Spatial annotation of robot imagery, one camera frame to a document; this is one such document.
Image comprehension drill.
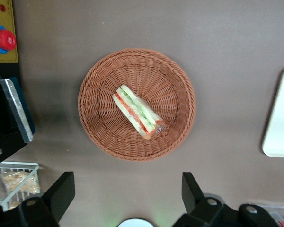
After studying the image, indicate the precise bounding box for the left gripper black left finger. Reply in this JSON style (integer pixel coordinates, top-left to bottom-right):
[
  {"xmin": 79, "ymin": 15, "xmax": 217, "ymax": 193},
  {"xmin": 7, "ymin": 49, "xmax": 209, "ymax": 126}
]
[{"xmin": 21, "ymin": 172, "xmax": 76, "ymax": 227}]

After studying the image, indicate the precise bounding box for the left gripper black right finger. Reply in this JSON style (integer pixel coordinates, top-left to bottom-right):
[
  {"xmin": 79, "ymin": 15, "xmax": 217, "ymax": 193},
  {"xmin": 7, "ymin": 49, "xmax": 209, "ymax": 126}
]
[{"xmin": 181, "ymin": 172, "xmax": 224, "ymax": 223}]

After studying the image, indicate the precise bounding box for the triangle sandwich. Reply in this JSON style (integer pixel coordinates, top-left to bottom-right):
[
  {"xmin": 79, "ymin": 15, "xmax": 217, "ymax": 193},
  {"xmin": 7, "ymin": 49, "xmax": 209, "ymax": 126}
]
[{"xmin": 112, "ymin": 84, "xmax": 166, "ymax": 140}]

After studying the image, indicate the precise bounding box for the beige plastic tray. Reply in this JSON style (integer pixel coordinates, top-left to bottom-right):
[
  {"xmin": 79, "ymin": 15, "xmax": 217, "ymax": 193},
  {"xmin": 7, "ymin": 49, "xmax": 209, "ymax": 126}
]
[{"xmin": 262, "ymin": 64, "xmax": 284, "ymax": 158}]

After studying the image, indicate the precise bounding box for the brown round wicker basket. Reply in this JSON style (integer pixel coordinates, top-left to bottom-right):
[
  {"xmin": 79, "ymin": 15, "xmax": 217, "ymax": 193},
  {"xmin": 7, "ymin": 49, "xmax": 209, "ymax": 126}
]
[{"xmin": 77, "ymin": 48, "xmax": 196, "ymax": 162}]

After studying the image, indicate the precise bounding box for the rice cracker snack bag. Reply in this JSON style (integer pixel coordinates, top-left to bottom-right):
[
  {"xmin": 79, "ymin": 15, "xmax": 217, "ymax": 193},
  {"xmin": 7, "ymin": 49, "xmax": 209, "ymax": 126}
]
[{"xmin": 1, "ymin": 170, "xmax": 41, "ymax": 195}]

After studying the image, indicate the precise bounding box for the black cooking appliance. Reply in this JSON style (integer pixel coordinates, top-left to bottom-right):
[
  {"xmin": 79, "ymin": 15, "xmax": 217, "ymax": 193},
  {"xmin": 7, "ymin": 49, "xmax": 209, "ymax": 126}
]
[{"xmin": 0, "ymin": 62, "xmax": 36, "ymax": 166}]

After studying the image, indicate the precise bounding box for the red emergency stop button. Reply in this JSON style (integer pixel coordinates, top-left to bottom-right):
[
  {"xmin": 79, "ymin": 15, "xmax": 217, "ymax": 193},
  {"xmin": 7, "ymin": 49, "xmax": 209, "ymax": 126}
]
[{"xmin": 0, "ymin": 24, "xmax": 17, "ymax": 54}]

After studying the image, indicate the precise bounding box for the yellow control panel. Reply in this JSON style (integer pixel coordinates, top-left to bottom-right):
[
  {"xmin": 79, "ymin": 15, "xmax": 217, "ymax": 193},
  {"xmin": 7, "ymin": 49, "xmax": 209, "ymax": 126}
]
[{"xmin": 0, "ymin": 0, "xmax": 19, "ymax": 64}]

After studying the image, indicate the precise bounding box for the white wire rack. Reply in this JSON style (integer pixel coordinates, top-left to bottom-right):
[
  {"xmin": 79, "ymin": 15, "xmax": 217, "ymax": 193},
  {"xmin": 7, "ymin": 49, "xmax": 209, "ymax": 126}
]
[{"xmin": 0, "ymin": 162, "xmax": 40, "ymax": 212}]

